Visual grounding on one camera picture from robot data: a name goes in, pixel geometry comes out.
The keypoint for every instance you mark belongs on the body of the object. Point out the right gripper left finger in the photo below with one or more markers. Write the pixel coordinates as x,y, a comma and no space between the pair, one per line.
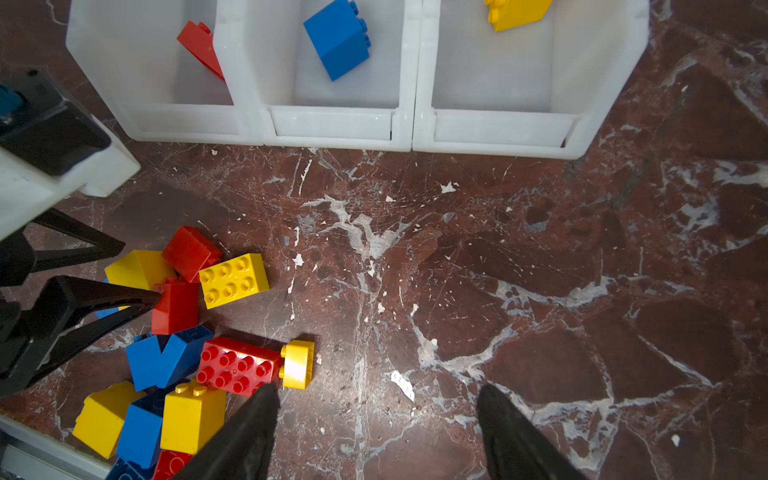
242,448

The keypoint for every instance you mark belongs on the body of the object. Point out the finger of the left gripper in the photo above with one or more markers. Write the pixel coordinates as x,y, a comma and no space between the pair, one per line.
61,324
78,244

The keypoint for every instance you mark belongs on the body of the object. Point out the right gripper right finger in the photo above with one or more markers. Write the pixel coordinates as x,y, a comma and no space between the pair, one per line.
514,448

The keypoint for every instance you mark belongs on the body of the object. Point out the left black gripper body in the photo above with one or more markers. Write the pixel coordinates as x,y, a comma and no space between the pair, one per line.
51,148

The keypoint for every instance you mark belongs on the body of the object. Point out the red lego brick small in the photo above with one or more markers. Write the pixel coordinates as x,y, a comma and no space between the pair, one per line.
189,252

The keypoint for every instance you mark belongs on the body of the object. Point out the yellow six-stud lego brick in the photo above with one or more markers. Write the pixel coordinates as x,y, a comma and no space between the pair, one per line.
233,280

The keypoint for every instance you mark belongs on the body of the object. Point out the red lego brick long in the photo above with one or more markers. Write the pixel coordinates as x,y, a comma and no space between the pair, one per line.
197,39

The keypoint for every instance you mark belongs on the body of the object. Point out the blue lego brick top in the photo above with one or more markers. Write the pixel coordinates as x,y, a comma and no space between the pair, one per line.
340,37

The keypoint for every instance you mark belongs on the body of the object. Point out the blue lego brick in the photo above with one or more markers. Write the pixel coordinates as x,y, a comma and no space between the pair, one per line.
161,360
340,37
110,311
140,438
126,470

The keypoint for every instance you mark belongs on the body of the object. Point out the red lego brick bottom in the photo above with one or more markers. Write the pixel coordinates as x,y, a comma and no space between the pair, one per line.
169,464

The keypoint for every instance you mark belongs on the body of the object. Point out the red eight-stud lego brick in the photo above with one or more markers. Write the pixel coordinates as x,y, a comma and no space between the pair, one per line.
238,368

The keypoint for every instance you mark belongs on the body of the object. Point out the small yellow round lego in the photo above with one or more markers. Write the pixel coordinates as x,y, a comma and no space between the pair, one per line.
298,360

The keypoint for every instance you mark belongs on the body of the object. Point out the left white bin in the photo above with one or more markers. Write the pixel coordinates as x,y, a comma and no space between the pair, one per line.
156,89

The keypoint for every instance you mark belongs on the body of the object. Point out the white bin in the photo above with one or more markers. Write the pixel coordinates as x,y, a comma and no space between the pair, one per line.
538,90
278,84
156,89

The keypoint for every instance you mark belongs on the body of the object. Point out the blue lego brick bottom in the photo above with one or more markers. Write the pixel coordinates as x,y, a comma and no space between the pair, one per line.
126,470

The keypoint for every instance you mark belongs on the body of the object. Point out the red lego brick square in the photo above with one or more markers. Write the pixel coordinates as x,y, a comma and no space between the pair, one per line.
178,308

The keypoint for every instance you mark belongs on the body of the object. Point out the middle white bin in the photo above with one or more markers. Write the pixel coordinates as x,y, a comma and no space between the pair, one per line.
278,84

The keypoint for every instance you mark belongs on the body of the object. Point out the right white bin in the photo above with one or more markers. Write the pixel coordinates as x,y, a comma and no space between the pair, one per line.
538,90

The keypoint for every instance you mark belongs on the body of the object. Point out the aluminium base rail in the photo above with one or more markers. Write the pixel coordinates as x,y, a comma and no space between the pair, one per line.
29,454

